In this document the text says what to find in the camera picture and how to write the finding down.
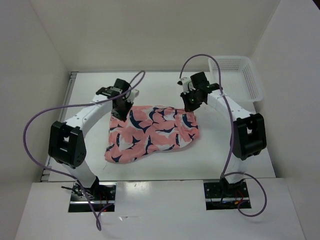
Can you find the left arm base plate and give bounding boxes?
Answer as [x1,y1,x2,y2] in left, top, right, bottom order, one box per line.
[62,182,117,213]

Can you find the pink shark print shorts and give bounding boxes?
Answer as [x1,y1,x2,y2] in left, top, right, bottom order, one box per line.
[104,105,200,164]

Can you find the white plastic basket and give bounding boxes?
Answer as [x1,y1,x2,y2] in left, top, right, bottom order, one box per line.
[208,55,264,103]

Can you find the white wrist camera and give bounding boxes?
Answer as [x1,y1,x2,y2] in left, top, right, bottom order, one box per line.
[177,77,195,93]
[130,88,140,98]

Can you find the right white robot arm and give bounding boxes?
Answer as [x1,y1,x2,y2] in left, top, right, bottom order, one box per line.
[177,72,267,197]

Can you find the aluminium table edge rail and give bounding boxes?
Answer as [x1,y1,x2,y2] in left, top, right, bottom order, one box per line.
[40,71,78,182]

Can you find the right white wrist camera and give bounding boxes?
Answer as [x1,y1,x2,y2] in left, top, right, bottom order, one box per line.
[177,77,195,93]

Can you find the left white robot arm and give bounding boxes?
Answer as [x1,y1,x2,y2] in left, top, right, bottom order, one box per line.
[48,78,139,200]

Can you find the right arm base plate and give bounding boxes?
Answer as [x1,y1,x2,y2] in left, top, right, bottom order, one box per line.
[203,179,252,211]

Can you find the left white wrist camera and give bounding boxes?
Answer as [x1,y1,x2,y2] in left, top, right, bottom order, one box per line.
[130,88,140,98]

